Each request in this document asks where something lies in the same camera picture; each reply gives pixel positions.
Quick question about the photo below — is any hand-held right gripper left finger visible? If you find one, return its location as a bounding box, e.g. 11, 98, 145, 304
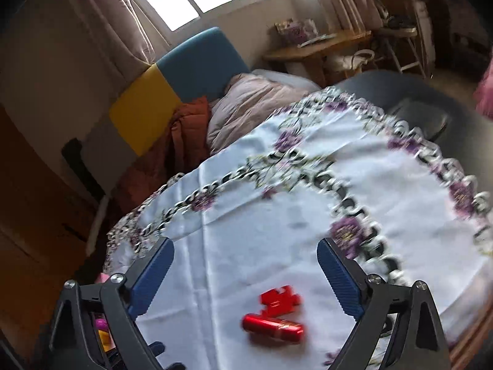
46, 237, 175, 370

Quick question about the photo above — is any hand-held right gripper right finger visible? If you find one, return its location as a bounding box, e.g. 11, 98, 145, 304
316, 238, 449, 370

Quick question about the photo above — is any red jigsaw-shaped toy piece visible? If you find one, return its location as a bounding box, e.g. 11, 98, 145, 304
259, 285, 303, 319

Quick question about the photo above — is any shiny red cylinder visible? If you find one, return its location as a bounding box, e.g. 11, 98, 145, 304
242, 313, 306, 344

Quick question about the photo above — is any white chair armrest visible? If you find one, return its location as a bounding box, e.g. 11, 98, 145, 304
85, 195, 110, 257

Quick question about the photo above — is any white embroidered floral tablecloth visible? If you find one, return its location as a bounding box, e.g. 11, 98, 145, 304
103, 87, 493, 370

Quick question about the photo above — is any wooden panelled wardrobe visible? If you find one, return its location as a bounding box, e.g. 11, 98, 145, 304
0, 104, 116, 355

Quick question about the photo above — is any rust brown quilted blanket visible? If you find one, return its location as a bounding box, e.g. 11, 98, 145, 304
112, 96, 212, 216

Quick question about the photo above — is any multicolour bed headboard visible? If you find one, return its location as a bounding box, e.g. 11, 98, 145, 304
62, 27, 251, 201

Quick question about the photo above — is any pale pink duvet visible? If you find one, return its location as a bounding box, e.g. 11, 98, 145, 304
207, 68, 320, 153

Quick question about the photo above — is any white bag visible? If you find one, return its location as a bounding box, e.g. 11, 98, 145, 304
329, 49, 377, 75

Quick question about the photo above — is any wooden side table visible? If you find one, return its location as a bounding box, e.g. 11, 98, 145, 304
263, 30, 372, 85

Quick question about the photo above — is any pink cloth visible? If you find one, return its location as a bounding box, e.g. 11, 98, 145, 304
473, 62, 493, 118

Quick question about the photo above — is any white flat book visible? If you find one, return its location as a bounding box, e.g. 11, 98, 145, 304
300, 34, 337, 48

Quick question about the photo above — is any purple patterned box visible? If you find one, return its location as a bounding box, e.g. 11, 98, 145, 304
275, 18, 318, 44

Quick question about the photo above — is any folding chair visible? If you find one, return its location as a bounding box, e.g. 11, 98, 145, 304
375, 0, 434, 76

